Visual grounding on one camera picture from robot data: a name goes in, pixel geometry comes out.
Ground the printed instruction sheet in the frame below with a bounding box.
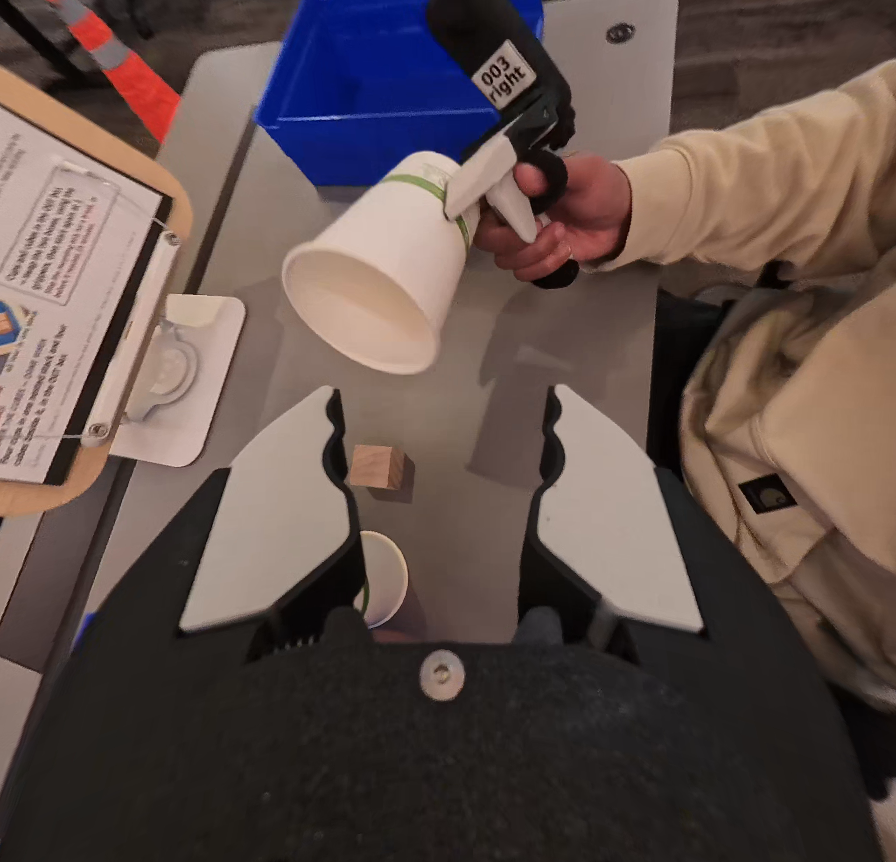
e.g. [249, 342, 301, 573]
[0, 106, 172, 487]

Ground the person's cream hoodie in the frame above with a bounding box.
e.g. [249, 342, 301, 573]
[679, 274, 896, 709]

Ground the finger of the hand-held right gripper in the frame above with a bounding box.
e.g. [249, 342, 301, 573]
[444, 133, 523, 221]

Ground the wooden instruction board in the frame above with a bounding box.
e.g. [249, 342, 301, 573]
[0, 64, 195, 520]

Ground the orange traffic cone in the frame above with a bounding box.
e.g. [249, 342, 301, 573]
[17, 0, 182, 144]

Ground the white paper cup green band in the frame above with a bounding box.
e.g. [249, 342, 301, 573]
[281, 150, 471, 376]
[358, 530, 410, 630]

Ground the person's right forearm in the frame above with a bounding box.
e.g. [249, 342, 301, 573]
[602, 61, 896, 275]

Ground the metal stand bracket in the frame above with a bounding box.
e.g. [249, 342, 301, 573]
[128, 316, 202, 425]

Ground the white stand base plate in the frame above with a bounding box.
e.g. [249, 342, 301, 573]
[108, 292, 247, 469]

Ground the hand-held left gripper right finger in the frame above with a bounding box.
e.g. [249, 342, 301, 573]
[518, 383, 704, 647]

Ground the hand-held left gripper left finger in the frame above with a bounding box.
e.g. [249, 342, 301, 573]
[178, 385, 367, 644]

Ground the wooden cube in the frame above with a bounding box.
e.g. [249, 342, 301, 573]
[348, 444, 408, 494]

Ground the person's right hand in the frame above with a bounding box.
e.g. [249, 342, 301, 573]
[472, 152, 634, 284]

